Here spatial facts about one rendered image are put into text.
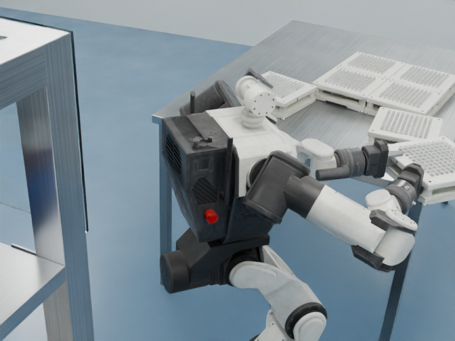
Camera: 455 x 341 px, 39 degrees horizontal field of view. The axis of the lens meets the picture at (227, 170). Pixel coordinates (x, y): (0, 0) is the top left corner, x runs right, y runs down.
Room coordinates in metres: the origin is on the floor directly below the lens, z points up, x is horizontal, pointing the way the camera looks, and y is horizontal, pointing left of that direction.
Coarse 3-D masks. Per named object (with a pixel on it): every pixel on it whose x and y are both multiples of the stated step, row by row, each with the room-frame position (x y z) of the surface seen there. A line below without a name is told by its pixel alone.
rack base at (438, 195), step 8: (392, 168) 1.72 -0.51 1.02; (400, 168) 1.72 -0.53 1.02; (392, 176) 1.70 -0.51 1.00; (432, 192) 1.59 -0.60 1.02; (440, 192) 1.60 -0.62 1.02; (448, 192) 1.60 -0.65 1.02; (424, 200) 1.56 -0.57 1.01; (432, 200) 1.57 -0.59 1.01; (440, 200) 1.58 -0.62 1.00; (448, 200) 1.59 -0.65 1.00
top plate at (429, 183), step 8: (392, 144) 1.79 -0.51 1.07; (400, 144) 1.79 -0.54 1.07; (408, 144) 1.80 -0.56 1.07; (416, 144) 1.80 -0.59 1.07; (448, 144) 1.81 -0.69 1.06; (392, 160) 1.72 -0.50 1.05; (400, 160) 1.69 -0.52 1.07; (408, 160) 1.69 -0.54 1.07; (424, 176) 1.60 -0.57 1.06; (440, 176) 1.61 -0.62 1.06; (448, 176) 1.61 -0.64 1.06; (424, 184) 1.57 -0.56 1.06; (432, 184) 1.56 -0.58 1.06; (440, 184) 1.57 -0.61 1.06; (448, 184) 1.58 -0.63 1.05
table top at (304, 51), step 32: (288, 32) 3.41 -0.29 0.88; (320, 32) 3.44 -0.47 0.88; (352, 32) 3.47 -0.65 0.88; (256, 64) 2.91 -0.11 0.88; (288, 64) 2.93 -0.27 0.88; (320, 64) 2.95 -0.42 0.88; (416, 64) 3.02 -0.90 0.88; (448, 64) 3.05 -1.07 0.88; (288, 128) 2.24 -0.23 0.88; (320, 128) 2.26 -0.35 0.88; (352, 128) 2.28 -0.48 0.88; (448, 128) 2.32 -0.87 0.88
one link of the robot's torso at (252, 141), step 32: (192, 96) 1.54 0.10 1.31; (192, 128) 1.43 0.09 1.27; (224, 128) 1.43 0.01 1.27; (256, 128) 1.44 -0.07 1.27; (192, 160) 1.30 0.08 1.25; (224, 160) 1.33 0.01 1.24; (256, 160) 1.33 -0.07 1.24; (192, 192) 1.30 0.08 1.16; (224, 192) 1.30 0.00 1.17; (192, 224) 1.35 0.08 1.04; (224, 224) 1.34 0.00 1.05; (256, 224) 1.36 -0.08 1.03
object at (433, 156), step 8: (432, 144) 1.79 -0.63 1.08; (440, 144) 1.79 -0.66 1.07; (416, 152) 1.73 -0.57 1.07; (424, 152) 1.74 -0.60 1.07; (432, 152) 1.74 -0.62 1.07; (440, 152) 1.74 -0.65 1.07; (448, 152) 1.75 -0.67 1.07; (424, 160) 1.69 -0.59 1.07; (432, 160) 1.69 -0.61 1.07; (440, 160) 1.69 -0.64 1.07; (448, 160) 1.70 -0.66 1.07; (432, 168) 1.63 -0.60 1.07; (440, 168) 1.64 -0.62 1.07; (448, 168) 1.65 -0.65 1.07
